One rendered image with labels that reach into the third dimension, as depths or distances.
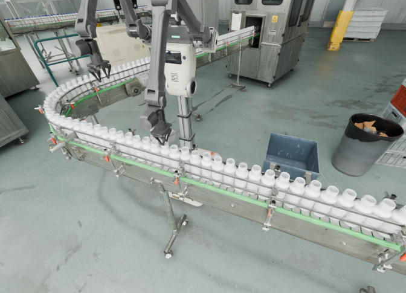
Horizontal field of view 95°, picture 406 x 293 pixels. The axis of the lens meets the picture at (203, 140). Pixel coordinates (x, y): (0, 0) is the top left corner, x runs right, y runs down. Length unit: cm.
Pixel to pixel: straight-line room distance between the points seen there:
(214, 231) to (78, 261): 121
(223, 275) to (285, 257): 55
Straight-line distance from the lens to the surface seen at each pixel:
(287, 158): 160
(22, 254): 252
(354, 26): 1000
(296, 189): 89
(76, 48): 114
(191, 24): 112
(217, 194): 101
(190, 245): 192
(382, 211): 99
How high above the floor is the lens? 179
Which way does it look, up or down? 39 degrees down
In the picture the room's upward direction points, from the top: 2 degrees counter-clockwise
